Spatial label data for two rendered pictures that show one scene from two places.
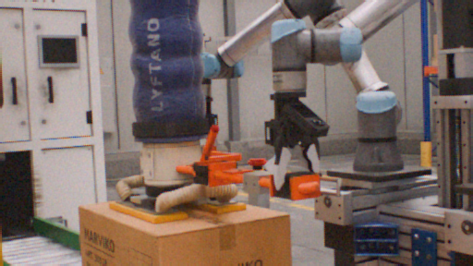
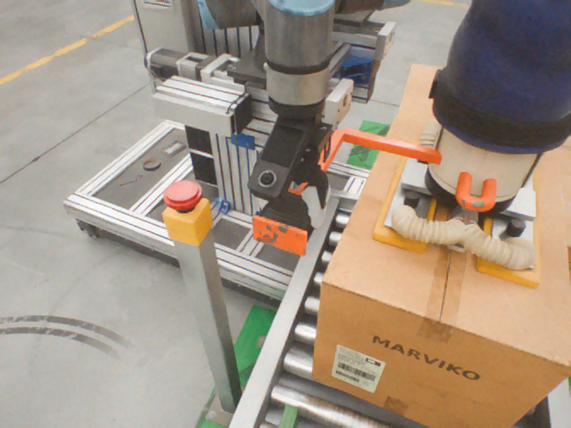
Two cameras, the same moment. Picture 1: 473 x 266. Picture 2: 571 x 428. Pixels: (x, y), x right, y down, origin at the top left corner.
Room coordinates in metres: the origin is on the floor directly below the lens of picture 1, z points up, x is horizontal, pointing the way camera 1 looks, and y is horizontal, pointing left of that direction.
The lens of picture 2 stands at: (2.54, 0.50, 1.53)
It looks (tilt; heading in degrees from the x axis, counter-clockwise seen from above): 45 degrees down; 236
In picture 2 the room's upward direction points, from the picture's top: straight up
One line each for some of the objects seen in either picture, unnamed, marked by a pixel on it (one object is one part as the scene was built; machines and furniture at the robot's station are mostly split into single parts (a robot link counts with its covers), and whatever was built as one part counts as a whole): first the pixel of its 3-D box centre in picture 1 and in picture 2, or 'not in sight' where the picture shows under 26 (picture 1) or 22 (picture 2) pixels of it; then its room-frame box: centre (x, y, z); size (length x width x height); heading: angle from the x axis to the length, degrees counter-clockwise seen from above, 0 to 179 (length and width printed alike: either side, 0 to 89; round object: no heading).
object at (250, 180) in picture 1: (261, 182); not in sight; (1.50, -0.05, 1.07); 0.07 x 0.07 x 0.04; 32
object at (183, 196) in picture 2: (257, 164); (183, 198); (2.38, -0.06, 1.02); 0.07 x 0.07 x 0.04
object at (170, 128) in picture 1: (171, 126); (503, 97); (1.89, 0.20, 1.19); 0.23 x 0.23 x 0.04
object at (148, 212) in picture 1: (145, 205); (513, 208); (1.84, 0.28, 0.97); 0.34 x 0.10 x 0.05; 32
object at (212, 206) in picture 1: (202, 197); (416, 183); (1.94, 0.12, 0.97); 0.34 x 0.10 x 0.05; 32
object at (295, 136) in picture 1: (288, 119); not in sight; (1.41, -0.11, 1.22); 0.09 x 0.08 x 0.12; 32
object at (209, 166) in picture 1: (215, 173); not in sight; (1.68, 0.07, 1.08); 0.10 x 0.08 x 0.06; 122
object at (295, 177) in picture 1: (294, 186); not in sight; (1.38, -0.11, 1.08); 0.08 x 0.07 x 0.05; 32
